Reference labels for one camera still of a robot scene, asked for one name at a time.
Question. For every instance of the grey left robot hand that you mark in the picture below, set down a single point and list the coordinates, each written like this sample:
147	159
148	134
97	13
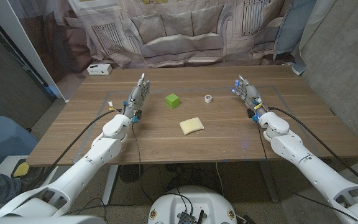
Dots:
137	95

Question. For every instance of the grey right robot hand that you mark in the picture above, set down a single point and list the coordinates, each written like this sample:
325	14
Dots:
250	93

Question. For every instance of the yellow sponge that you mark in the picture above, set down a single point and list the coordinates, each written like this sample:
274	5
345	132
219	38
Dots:
191	126

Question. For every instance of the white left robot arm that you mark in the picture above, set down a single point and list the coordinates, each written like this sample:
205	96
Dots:
73	177

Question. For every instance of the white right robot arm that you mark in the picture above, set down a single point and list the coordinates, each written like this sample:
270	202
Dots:
322	177

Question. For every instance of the green block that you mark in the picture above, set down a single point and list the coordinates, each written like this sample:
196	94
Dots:
172	101

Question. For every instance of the white tape roll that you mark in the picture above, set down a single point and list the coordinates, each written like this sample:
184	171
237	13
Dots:
205	99

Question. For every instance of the white power strip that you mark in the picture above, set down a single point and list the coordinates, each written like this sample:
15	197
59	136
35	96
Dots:
99	69

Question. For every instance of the printed sofa backdrop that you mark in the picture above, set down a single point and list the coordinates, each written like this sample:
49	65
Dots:
179	31

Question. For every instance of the round black floor fan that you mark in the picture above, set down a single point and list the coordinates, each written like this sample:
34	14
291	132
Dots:
130	173

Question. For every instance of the grey table leg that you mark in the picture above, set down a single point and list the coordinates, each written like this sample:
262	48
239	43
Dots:
269	183

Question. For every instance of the white table leg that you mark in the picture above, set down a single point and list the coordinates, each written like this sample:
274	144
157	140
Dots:
110	183

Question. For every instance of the pale grey curtain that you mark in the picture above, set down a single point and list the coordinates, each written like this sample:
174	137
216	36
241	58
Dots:
312	21

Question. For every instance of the white robot torso base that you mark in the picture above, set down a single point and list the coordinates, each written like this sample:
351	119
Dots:
204	199

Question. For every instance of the dark shoe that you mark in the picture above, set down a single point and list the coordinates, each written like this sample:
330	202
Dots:
36	177

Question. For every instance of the black electronics module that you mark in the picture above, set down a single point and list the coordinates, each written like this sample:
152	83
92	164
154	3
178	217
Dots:
185	217

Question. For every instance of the white pillar panel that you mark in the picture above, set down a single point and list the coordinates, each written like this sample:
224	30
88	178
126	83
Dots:
17	31

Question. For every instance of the yellow floor pad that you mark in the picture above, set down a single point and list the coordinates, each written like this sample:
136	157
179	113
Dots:
21	170

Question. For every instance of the blue upholstered seat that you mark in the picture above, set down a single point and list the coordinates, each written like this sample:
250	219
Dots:
2	140

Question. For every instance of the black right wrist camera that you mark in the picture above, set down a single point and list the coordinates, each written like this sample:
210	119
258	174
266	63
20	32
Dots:
250	113

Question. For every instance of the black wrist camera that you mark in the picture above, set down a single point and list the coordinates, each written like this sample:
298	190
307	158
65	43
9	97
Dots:
250	113
138	114

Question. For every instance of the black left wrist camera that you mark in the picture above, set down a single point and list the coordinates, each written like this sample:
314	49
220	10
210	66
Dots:
138	114

